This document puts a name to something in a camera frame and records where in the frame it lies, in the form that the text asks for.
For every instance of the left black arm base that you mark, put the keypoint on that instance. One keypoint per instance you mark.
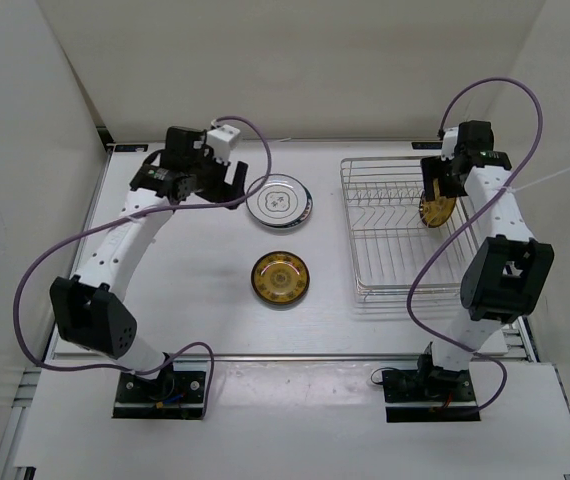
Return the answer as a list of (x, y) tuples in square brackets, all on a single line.
[(173, 395)]

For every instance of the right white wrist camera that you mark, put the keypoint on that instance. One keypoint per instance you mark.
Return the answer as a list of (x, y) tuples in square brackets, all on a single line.
[(449, 140)]

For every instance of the white plate teal line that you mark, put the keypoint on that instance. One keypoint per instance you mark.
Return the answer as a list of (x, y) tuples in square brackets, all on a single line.
[(277, 200)]

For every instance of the dark blue label sticker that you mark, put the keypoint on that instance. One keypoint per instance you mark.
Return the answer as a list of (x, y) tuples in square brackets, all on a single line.
[(426, 145)]

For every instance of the aluminium table rail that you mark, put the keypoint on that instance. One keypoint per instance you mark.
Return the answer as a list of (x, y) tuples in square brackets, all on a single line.
[(271, 357)]

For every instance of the dark blue rim plate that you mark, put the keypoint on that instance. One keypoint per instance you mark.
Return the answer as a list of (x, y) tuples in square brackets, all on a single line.
[(307, 205)]

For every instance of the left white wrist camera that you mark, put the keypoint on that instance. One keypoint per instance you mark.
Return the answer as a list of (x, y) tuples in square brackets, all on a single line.
[(223, 140)]

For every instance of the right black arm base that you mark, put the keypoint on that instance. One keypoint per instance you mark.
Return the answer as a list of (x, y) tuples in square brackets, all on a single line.
[(409, 399)]

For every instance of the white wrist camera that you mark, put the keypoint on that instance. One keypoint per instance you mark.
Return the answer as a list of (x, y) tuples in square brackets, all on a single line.
[(223, 140), (449, 140)]

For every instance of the yellow patterned plate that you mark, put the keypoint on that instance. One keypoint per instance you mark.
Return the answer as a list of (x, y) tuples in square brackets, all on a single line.
[(435, 213), (280, 279)]

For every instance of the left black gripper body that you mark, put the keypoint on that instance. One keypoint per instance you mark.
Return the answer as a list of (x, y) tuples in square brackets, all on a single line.
[(208, 176)]

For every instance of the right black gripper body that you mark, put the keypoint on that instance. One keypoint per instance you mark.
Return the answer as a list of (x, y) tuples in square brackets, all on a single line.
[(453, 184)]

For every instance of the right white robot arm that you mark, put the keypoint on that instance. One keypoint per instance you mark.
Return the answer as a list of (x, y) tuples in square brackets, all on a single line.
[(505, 278)]

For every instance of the left dark label sticker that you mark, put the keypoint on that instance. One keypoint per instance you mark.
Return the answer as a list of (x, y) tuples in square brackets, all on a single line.
[(131, 148)]

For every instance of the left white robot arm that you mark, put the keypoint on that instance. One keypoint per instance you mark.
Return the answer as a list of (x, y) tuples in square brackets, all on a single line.
[(89, 307)]

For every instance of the metal wire dish rack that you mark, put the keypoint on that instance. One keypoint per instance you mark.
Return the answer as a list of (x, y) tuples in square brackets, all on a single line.
[(389, 242)]

